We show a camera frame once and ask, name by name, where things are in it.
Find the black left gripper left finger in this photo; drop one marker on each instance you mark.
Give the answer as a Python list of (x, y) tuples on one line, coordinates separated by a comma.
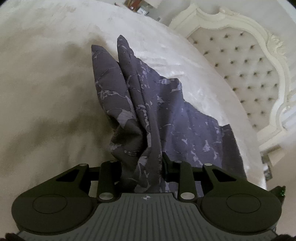
[(109, 176)]

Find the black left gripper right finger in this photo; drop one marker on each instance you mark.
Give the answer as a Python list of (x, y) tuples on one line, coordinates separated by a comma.
[(180, 172)]

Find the purple patterned hooded garment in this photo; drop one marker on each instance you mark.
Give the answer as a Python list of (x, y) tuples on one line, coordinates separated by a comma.
[(150, 117)]

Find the white bed duvet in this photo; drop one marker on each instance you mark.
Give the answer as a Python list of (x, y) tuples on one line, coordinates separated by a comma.
[(51, 119)]

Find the cream tufted headboard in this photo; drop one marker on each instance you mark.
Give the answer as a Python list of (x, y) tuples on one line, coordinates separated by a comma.
[(252, 61)]

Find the red picture frame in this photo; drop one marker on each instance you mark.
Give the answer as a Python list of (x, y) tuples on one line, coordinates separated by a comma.
[(132, 4)]

